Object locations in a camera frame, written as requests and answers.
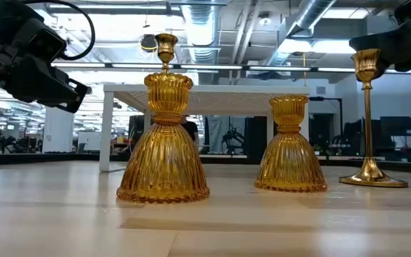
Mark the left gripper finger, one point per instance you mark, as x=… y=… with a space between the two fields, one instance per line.
x=48 y=85

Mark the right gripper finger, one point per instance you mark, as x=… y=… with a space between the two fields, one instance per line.
x=394 y=44

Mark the tall brass candlestick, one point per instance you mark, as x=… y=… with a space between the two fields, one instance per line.
x=368 y=118
x=166 y=44

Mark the amber ribbed glass candle holder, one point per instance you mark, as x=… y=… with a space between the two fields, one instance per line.
x=290 y=157
x=164 y=160

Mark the black background robot arm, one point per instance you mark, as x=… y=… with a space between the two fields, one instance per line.
x=232 y=137

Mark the white pillar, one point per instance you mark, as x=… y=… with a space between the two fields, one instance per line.
x=58 y=132

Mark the black computer monitor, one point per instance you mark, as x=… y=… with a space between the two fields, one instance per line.
x=398 y=125

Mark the black round ceiling device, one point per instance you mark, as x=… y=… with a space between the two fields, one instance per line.
x=148 y=43

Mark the person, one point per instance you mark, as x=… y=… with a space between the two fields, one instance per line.
x=191 y=130

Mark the black cabinet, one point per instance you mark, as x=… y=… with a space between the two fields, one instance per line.
x=256 y=137

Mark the white metal shelf rack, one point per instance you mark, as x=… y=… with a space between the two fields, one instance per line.
x=227 y=90

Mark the slanted silver air duct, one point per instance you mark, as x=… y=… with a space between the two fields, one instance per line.
x=309 y=14

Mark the round silver air duct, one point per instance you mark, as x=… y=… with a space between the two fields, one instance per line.
x=202 y=32

